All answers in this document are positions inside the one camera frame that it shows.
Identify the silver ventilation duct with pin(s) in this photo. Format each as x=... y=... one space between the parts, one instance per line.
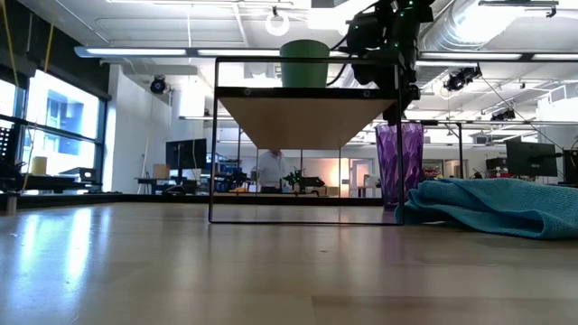
x=451 y=27

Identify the blue microfibre cloth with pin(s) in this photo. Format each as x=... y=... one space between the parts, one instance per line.
x=496 y=203

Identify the purple faceted tumbler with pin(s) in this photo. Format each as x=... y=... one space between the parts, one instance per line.
x=388 y=162

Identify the black aluminium table frame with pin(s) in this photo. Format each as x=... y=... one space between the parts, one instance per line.
x=135 y=199

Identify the wooden shelf with black frame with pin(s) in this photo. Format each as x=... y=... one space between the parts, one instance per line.
x=307 y=122

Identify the long ceiling light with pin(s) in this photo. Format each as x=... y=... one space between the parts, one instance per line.
x=135 y=52
x=474 y=56

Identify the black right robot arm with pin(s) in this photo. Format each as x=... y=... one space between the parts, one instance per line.
x=384 y=27

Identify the black background robot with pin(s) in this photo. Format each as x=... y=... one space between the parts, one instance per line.
x=307 y=182

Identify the person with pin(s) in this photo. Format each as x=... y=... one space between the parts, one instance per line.
x=271 y=169

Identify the dark desk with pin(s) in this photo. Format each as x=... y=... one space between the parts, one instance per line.
x=167 y=181
x=54 y=182

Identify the yellow cylinder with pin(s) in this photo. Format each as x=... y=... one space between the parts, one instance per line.
x=39 y=166

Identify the green plastic cup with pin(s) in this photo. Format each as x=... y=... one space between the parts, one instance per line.
x=304 y=63

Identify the black metal gantry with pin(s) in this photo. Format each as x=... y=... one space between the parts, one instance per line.
x=460 y=149

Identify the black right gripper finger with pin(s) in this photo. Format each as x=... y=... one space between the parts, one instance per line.
x=410 y=97

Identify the black monitor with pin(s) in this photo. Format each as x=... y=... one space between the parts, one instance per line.
x=185 y=153
x=571 y=167
x=530 y=158

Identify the black ceiling camera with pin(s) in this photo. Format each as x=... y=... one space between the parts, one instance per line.
x=503 y=115
x=458 y=80
x=158 y=85

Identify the cardboard box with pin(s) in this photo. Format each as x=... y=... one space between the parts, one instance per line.
x=161 y=171

